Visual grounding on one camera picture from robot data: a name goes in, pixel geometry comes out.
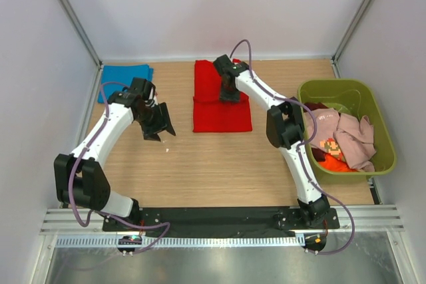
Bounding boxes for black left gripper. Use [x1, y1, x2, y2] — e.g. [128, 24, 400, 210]
[135, 102, 175, 142]

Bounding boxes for red t-shirt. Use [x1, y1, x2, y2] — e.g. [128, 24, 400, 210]
[193, 60, 252, 133]

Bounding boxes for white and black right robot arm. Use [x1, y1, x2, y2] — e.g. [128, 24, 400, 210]
[213, 55, 330, 228]

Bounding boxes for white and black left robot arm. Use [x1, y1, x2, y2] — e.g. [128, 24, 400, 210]
[53, 77, 176, 231]

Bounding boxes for folded blue t-shirt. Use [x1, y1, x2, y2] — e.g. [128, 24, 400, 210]
[101, 65, 154, 100]

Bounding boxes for dark maroon t-shirt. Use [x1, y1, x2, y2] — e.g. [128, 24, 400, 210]
[302, 102, 328, 112]

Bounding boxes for white printed t-shirt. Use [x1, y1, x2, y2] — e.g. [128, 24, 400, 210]
[319, 138, 345, 162]

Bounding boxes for orange t-shirt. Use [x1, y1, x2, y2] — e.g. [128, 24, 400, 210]
[318, 154, 357, 172]

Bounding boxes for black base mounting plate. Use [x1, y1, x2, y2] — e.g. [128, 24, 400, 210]
[101, 206, 340, 239]

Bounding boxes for olive green plastic bin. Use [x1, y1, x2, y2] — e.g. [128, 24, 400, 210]
[298, 79, 396, 183]

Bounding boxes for pink t-shirt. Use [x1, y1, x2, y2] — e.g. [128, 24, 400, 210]
[306, 107, 377, 174]

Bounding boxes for white slotted cable duct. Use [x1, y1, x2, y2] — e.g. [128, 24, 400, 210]
[55, 234, 305, 249]

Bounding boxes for aluminium front rail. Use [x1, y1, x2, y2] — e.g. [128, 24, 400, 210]
[39, 203, 405, 235]

